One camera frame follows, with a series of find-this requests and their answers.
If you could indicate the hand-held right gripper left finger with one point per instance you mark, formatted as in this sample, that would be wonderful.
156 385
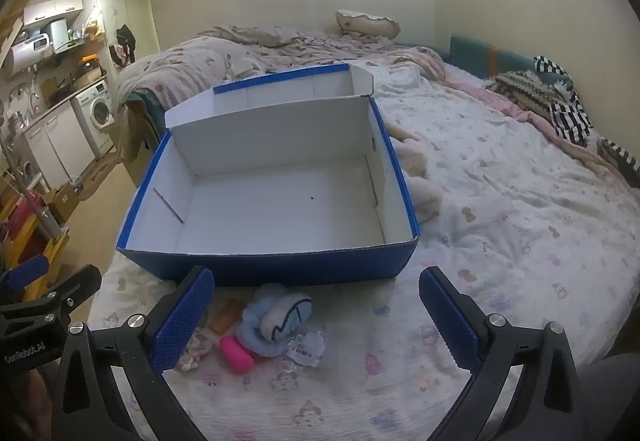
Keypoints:
182 321

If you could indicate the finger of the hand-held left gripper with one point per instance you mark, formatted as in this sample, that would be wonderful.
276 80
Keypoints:
25 273
75 288

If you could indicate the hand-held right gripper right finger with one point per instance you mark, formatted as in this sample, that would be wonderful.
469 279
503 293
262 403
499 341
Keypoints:
450 321

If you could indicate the beige plush toy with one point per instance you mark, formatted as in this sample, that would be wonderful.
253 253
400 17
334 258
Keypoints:
192 353

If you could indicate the brown plush piece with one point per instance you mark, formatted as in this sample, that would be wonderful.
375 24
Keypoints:
225 318

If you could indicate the pink soft toy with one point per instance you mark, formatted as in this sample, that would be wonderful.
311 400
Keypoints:
237 353

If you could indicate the light blue plush toy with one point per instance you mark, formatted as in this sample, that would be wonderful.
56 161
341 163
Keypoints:
252 316

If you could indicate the blue cardboard box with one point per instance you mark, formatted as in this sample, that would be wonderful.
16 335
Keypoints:
280 201

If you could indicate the cream fluffy scrunchie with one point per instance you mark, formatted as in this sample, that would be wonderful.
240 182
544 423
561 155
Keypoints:
417 161

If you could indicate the red bag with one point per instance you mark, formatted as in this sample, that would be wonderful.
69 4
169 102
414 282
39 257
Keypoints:
22 216

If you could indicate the grey metal pole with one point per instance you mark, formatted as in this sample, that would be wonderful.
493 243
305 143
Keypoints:
40 216

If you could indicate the brown door mat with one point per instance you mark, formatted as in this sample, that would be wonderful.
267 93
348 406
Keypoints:
100 176

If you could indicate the white floor cabinet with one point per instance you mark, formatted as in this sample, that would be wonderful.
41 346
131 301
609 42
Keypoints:
60 146

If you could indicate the grey trousers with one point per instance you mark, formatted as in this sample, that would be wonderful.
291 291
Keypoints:
610 401

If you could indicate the white washing machine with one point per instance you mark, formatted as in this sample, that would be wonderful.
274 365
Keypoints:
100 111

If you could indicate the teal cloth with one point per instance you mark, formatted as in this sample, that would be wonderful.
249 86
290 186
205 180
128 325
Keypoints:
145 101

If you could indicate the white water heater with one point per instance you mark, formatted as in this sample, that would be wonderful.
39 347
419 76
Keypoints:
27 53

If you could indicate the pink blanket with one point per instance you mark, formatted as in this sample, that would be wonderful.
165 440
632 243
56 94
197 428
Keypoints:
475 91

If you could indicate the range hood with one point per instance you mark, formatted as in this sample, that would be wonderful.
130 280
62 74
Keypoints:
67 46

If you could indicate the black white striped cloth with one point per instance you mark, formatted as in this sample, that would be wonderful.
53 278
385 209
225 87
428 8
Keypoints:
622 158
570 118

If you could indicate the patterned knitted blanket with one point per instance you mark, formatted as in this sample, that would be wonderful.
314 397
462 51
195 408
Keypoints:
525 88

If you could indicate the black hanging garment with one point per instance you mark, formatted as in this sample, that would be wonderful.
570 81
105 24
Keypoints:
126 38

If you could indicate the beige patterned quilt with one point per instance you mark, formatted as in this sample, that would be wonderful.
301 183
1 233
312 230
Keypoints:
190 56

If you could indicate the teal headboard cushion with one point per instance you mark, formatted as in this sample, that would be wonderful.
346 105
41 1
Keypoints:
470 53

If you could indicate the cream ruffled pillow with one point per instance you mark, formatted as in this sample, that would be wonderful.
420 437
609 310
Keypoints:
365 23

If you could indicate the beige bed frame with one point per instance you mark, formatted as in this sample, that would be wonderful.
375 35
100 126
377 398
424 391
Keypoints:
140 151

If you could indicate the white wall cabinets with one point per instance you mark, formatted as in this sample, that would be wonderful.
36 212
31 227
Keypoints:
52 10

